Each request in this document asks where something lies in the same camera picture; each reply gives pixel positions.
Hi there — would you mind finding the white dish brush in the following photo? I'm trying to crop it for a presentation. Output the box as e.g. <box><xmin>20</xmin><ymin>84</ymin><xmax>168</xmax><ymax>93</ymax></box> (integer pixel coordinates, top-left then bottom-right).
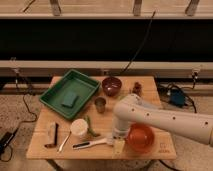
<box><xmin>72</xmin><ymin>138</ymin><xmax>113</xmax><ymax>150</ymax></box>

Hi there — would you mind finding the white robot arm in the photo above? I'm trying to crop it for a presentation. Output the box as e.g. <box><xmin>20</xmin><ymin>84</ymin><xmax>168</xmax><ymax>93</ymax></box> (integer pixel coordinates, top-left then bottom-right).
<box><xmin>113</xmin><ymin>94</ymin><xmax>213</xmax><ymax>160</ymax></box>

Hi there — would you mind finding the orange bowl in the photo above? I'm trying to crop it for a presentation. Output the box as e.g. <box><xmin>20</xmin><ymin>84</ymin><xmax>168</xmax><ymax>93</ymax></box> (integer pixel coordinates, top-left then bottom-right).
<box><xmin>126</xmin><ymin>123</ymin><xmax>155</xmax><ymax>153</ymax></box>

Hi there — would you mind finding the green pea pod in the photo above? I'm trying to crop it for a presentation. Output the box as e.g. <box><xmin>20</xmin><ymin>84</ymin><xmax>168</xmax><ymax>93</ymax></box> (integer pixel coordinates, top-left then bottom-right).
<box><xmin>84</xmin><ymin>115</ymin><xmax>100</xmax><ymax>137</ymax></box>

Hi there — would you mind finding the white cup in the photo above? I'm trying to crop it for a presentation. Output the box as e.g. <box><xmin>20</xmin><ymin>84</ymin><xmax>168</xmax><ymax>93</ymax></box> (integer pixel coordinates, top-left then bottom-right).
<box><xmin>70</xmin><ymin>119</ymin><xmax>88</xmax><ymax>139</ymax></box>

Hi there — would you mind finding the small metal cup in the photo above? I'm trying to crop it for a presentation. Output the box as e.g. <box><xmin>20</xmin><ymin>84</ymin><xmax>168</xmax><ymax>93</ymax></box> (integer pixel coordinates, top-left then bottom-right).
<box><xmin>95</xmin><ymin>97</ymin><xmax>106</xmax><ymax>113</ymax></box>

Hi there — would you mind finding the brown grape bunch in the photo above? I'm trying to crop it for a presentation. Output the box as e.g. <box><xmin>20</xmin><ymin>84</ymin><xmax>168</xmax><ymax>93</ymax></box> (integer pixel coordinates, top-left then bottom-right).
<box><xmin>132</xmin><ymin>82</ymin><xmax>142</xmax><ymax>96</ymax></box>

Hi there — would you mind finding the green plastic tray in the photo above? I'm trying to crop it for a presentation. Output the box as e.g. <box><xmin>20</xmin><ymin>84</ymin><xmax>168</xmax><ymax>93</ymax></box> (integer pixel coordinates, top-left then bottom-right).
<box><xmin>40</xmin><ymin>69</ymin><xmax>100</xmax><ymax>120</ymax></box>

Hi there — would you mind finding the green sponge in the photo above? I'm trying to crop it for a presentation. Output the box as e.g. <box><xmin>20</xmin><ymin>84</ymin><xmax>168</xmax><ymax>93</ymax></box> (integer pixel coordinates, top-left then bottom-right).
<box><xmin>62</xmin><ymin>91</ymin><xmax>78</xmax><ymax>108</ymax></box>

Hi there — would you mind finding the blue power box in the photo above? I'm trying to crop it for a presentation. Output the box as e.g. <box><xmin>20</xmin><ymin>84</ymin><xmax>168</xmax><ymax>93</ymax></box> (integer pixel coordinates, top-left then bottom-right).
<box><xmin>169</xmin><ymin>89</ymin><xmax>185</xmax><ymax>107</ymax></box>

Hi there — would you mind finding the black adapter on floor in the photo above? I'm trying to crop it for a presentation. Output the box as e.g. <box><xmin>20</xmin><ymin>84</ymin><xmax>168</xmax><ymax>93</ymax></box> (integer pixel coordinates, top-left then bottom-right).
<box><xmin>0</xmin><ymin>132</ymin><xmax>14</xmax><ymax>155</ymax></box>

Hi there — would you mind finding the black cable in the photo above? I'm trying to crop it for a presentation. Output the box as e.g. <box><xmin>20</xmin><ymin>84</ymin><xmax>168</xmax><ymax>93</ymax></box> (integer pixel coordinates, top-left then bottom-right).
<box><xmin>118</xmin><ymin>10</ymin><xmax>157</xmax><ymax>77</ymax></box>

